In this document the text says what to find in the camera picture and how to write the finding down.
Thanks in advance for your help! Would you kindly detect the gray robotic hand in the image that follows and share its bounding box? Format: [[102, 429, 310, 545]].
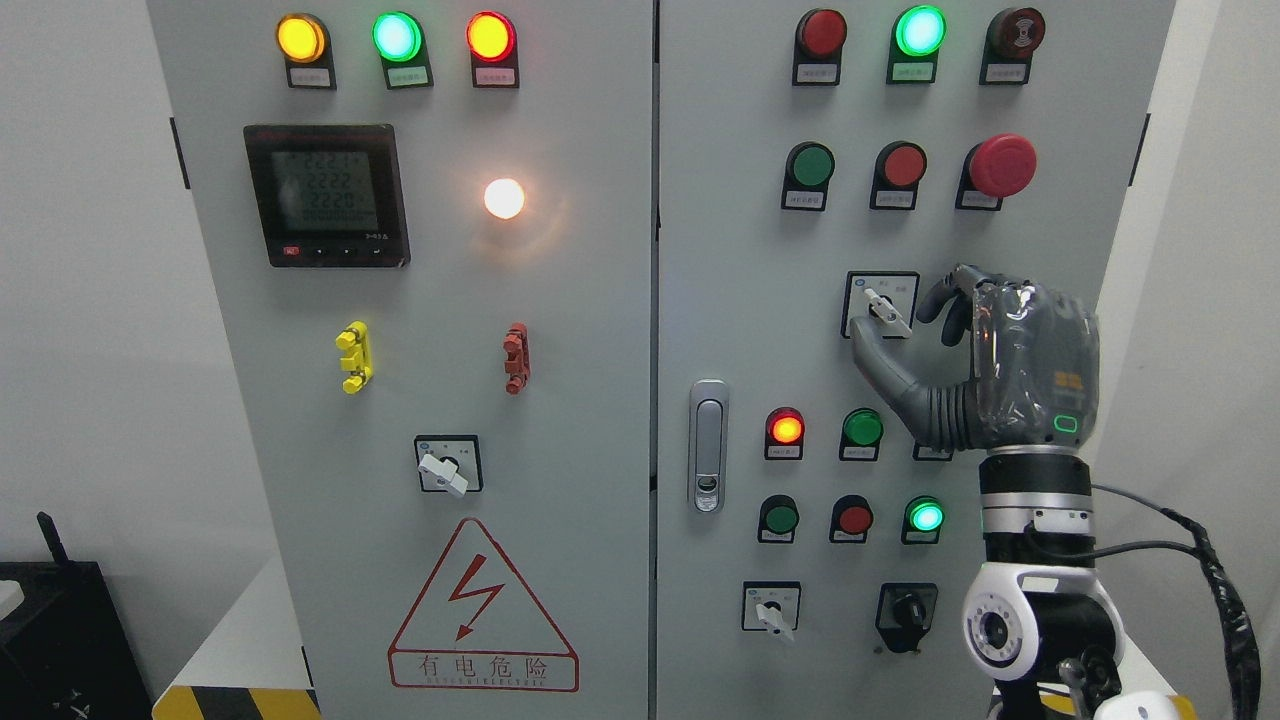
[[849, 264, 1100, 454]]

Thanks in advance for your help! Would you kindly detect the red indicator light top right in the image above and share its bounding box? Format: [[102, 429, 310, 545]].
[[792, 8, 849, 86]]

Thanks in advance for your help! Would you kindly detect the lit red indicator middle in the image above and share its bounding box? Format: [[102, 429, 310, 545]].
[[764, 406, 806, 460]]

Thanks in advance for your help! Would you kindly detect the yellow terminal connector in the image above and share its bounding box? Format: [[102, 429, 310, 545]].
[[335, 322, 374, 395]]

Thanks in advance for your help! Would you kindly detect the red push button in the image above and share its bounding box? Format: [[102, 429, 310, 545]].
[[869, 141, 927, 211], [828, 495, 874, 544]]

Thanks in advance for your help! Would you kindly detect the gray rotary switch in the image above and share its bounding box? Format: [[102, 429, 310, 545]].
[[741, 582, 803, 644], [841, 270, 920, 340]]

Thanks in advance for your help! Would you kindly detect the red terminal connector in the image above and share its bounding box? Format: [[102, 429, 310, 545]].
[[502, 322, 531, 396]]

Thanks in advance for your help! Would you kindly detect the black key selector switch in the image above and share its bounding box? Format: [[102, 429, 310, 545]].
[[876, 582, 940, 653]]

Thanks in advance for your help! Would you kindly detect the green indicator middle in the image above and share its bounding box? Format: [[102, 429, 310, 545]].
[[838, 407, 884, 462]]

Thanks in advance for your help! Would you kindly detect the black digital power meter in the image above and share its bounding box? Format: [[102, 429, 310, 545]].
[[243, 124, 411, 268]]

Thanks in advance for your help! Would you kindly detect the green indicator light top left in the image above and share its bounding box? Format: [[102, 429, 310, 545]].
[[371, 12, 434, 90]]

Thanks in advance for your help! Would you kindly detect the black braided cable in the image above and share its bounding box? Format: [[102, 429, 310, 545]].
[[1020, 484, 1263, 720]]

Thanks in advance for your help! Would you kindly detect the green push button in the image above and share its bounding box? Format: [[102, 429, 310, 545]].
[[756, 495, 800, 544], [780, 141, 835, 211]]

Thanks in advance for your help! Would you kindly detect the yellow indicator light top left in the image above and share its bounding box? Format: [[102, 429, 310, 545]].
[[275, 12, 337, 90]]

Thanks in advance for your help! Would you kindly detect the green push button lower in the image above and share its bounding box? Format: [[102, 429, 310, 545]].
[[756, 495, 800, 544]]

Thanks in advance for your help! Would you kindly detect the red orange indicator light top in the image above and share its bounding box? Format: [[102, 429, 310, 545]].
[[466, 10, 520, 88]]

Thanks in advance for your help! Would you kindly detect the red electric danger warning sign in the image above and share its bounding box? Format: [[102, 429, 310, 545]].
[[387, 518, 579, 693]]

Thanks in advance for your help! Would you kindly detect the gray electrical cabinet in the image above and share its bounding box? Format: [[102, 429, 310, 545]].
[[147, 1, 1175, 719]]

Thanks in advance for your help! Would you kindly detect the white glowing indicator light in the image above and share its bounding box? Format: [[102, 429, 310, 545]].
[[483, 177, 526, 220]]

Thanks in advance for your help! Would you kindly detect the gray rotary switch left door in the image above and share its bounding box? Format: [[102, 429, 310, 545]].
[[413, 434, 484, 497]]

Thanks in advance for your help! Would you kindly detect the green lit indicator top right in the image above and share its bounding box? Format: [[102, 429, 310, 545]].
[[886, 4, 948, 85]]

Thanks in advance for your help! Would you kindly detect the red push button lower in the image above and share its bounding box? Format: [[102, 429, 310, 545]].
[[828, 495, 874, 544]]

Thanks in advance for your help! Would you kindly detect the dark red buzzer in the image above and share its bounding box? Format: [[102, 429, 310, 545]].
[[979, 6, 1046, 86]]

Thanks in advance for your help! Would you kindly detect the green push button upper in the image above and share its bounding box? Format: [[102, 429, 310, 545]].
[[780, 141, 835, 211]]

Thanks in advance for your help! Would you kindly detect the lit green button lower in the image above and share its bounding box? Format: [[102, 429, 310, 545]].
[[900, 495, 947, 544]]

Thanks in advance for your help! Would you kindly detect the red push button upper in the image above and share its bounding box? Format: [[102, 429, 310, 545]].
[[869, 141, 927, 211]]

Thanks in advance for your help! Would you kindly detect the black device box with antenna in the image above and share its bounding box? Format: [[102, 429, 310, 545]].
[[1, 512, 152, 719]]

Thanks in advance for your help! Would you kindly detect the red emergency stop button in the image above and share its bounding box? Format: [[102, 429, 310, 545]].
[[955, 133, 1038, 211]]

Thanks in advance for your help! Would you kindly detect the silver cabinet door handle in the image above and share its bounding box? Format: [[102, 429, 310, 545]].
[[687, 379, 730, 512]]

